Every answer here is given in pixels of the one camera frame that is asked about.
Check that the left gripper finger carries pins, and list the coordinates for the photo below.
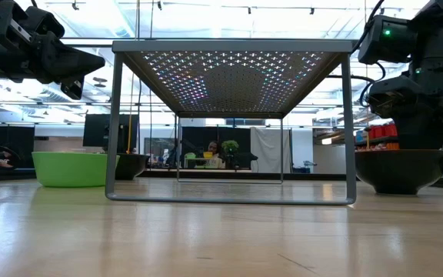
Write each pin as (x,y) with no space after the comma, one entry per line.
(71,74)
(67,55)

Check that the black bowl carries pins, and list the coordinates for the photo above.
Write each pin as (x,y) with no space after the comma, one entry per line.
(402,173)

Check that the green plastic bowl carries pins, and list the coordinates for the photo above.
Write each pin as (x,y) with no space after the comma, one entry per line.
(69,169)

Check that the floral patterned mini bowl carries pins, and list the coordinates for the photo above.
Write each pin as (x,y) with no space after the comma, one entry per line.
(131,167)

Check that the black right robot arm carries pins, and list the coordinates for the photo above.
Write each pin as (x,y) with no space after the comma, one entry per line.
(433,50)

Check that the red storage bin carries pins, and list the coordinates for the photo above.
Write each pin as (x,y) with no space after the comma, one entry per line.
(390,130)
(377,132)

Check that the storage rack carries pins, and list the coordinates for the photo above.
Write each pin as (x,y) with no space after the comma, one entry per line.
(375,139)

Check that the black monitor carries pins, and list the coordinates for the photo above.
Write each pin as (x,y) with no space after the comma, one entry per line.
(96,131)

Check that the black backdrop panel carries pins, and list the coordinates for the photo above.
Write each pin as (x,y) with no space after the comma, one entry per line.
(196,134)

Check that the white hanging cloth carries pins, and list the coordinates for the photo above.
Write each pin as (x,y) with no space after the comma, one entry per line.
(269,150)

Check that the yellow chair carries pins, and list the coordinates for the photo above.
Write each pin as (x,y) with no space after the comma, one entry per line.
(208,154)

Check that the grey perforated metal shelf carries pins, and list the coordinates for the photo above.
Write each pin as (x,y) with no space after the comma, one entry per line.
(229,46)

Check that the green potted tree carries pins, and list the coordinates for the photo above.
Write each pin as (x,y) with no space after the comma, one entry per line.
(230,146)

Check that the black aluminium table frame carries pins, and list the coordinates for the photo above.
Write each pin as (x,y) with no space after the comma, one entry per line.
(314,176)

